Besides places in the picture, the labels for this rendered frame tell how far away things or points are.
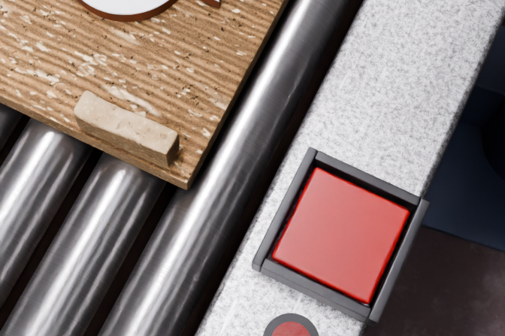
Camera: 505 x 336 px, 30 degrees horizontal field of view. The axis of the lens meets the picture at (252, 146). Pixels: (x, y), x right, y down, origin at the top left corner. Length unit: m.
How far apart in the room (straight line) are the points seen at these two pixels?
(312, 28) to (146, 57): 0.11
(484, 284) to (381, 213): 0.99
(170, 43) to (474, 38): 0.19
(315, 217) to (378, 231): 0.04
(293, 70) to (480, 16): 0.12
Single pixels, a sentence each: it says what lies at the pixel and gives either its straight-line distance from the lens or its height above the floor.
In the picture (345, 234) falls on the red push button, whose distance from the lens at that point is 0.53.
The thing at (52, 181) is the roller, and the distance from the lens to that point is 0.56.
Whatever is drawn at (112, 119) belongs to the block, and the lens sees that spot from 0.52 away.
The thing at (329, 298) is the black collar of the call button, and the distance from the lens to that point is 0.52.
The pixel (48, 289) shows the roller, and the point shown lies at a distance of 0.54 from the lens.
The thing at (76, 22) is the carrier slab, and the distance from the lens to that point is 0.57.
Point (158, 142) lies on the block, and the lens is 0.51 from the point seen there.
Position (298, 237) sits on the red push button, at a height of 0.93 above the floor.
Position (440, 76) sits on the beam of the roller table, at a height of 0.92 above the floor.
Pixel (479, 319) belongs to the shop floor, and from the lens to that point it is 1.51.
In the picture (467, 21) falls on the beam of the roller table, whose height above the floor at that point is 0.92.
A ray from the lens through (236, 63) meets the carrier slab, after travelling 0.55.
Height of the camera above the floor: 1.44
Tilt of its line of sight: 70 degrees down
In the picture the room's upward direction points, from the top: 3 degrees clockwise
